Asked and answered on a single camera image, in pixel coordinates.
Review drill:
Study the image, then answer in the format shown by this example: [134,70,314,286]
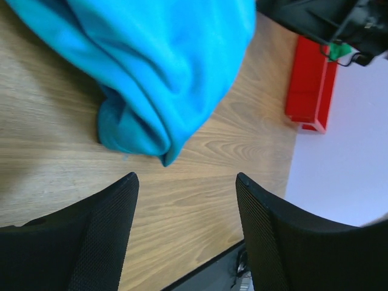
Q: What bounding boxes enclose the teal blue t shirt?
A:
[8,1,256,166]

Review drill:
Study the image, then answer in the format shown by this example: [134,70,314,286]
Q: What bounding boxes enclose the red plastic bin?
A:
[285,36,338,134]

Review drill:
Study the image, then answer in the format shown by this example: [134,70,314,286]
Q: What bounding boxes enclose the green t shirt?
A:
[328,43,352,62]

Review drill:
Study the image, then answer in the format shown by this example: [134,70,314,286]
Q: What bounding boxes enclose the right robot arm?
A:
[256,0,387,66]

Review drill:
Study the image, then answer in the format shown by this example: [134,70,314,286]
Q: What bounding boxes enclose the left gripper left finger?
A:
[1,173,139,290]

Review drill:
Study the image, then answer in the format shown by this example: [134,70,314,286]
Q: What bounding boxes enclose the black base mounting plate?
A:
[163,240,252,291]

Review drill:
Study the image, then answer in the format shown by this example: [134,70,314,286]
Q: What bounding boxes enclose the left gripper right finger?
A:
[235,173,387,290]

